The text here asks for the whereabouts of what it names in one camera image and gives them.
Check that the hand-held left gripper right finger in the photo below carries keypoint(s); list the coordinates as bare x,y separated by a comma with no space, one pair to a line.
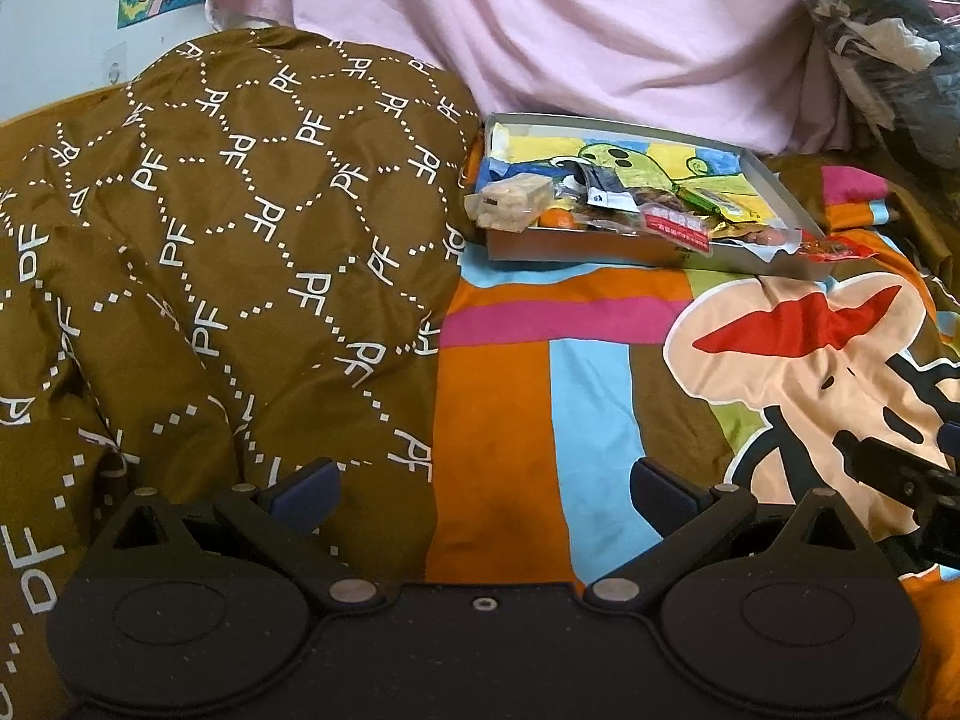
660,493

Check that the metal tray with cartoon drawing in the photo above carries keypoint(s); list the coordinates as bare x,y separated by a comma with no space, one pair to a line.
600,251

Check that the long blue snack packet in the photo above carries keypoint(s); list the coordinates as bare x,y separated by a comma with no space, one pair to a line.
600,184

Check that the colourful cartoon printed blanket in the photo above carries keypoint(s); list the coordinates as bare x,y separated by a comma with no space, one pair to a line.
600,390

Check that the gold snack packet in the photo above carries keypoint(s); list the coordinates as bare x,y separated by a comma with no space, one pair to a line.
742,220

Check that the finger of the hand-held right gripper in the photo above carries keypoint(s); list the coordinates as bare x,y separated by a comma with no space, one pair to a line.
885,465
951,439

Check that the red packet with pink print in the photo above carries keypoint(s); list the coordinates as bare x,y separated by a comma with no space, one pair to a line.
679,229

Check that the clear bag of camouflage cloth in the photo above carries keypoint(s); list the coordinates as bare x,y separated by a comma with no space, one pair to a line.
885,37

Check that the rice cracker bar packet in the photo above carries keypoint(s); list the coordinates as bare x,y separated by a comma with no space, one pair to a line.
514,199

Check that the yellow snack packet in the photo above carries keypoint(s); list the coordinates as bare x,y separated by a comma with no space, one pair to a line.
712,201

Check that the small orange fruit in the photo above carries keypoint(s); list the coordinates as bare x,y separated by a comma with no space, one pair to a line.
559,220

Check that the white sausage packet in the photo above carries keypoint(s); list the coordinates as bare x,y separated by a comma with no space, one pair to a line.
769,238

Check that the pink cloth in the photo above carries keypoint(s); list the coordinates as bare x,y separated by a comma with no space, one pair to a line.
525,22

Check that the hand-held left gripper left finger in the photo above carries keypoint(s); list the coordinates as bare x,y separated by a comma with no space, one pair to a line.
304,496

